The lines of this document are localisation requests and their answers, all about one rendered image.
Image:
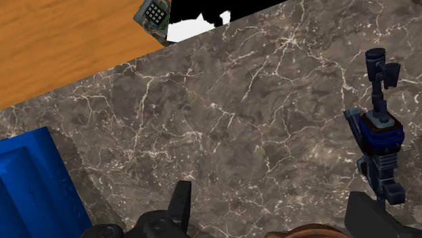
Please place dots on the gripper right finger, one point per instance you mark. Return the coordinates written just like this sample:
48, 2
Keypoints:
366, 217

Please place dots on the blue box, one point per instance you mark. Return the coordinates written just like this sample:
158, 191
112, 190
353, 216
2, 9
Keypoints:
36, 191

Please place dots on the dark blue toy figure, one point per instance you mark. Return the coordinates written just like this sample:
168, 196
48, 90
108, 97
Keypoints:
381, 138

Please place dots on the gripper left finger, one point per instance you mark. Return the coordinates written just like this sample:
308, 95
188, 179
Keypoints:
180, 204

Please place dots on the brown round object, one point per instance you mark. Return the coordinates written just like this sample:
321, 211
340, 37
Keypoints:
306, 232

